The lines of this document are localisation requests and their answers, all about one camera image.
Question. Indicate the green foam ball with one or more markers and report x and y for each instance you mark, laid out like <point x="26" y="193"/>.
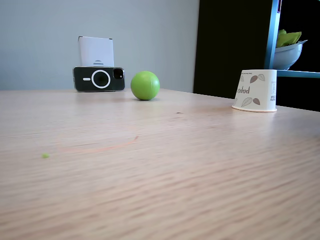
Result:
<point x="145" y="85"/>

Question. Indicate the white leaf-print paper cup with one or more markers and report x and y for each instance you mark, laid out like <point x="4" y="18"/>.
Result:
<point x="257" y="91"/>

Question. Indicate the black phone in clear case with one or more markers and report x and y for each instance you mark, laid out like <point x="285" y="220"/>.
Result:
<point x="82" y="86"/>

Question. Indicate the white cardboard box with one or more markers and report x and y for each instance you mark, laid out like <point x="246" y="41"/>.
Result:
<point x="96" y="50"/>

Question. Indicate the black cabinet side panel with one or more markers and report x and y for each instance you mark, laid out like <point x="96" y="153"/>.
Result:
<point x="225" y="50"/>

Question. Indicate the tiny green crumb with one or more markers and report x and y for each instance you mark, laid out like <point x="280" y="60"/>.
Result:
<point x="45" y="156"/>

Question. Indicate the white bowl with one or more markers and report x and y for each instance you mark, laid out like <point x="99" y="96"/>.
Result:
<point x="287" y="56"/>

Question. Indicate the green leaves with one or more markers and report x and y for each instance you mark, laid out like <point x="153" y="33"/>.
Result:
<point x="287" y="38"/>

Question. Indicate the blue metal shelf frame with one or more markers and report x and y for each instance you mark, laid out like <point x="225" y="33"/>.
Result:
<point x="271" y="37"/>

